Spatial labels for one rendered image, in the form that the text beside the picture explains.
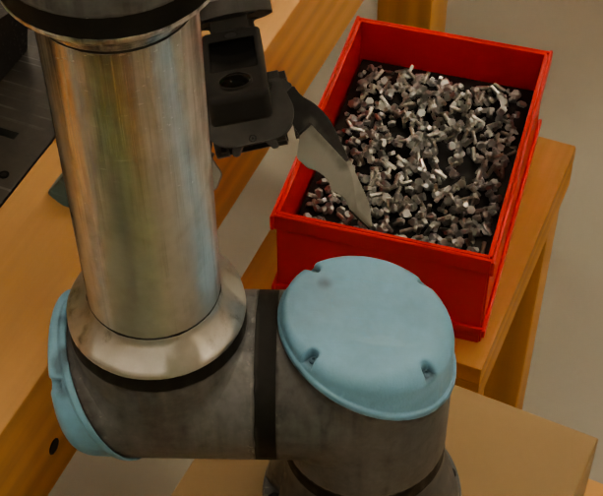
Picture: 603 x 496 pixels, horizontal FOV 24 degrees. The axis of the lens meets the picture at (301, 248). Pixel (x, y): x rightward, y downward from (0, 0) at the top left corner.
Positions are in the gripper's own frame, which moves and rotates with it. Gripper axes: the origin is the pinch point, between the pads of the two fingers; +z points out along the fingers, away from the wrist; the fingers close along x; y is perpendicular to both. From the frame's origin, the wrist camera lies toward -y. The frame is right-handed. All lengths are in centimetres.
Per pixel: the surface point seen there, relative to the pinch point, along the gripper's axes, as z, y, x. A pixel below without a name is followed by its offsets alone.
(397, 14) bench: -29, 113, -21
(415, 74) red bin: -14.3, 42.2, -16.7
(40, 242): -4.9, 20.1, 22.2
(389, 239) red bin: 1.6, 18.3, -9.4
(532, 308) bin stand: 15, 57, -26
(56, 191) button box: -9.3, 22.5, 20.2
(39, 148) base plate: -14.1, 29.3, 22.2
